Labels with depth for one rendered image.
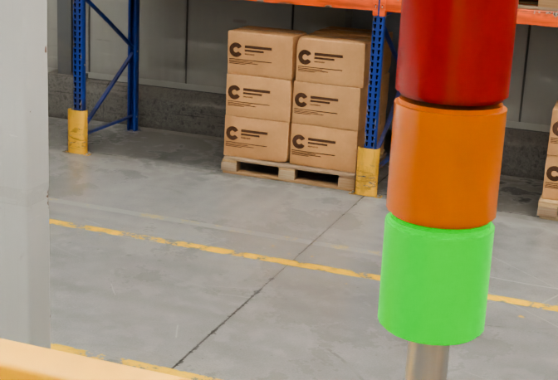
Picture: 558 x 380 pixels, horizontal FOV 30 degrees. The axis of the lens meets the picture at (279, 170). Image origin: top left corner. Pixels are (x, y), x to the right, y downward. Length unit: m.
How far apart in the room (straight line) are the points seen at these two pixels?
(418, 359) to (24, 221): 2.65
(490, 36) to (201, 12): 9.89
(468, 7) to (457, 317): 0.14
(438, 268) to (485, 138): 0.06
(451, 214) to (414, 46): 0.07
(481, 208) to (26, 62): 2.58
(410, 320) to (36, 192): 2.67
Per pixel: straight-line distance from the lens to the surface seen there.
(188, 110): 10.36
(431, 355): 0.50
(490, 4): 0.44
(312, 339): 5.77
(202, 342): 5.69
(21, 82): 3.01
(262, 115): 8.78
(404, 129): 0.46
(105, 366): 0.59
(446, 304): 0.47
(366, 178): 8.46
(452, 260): 0.46
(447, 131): 0.45
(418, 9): 0.45
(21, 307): 3.21
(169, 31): 10.49
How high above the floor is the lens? 2.35
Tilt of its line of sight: 15 degrees down
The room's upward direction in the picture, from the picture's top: 3 degrees clockwise
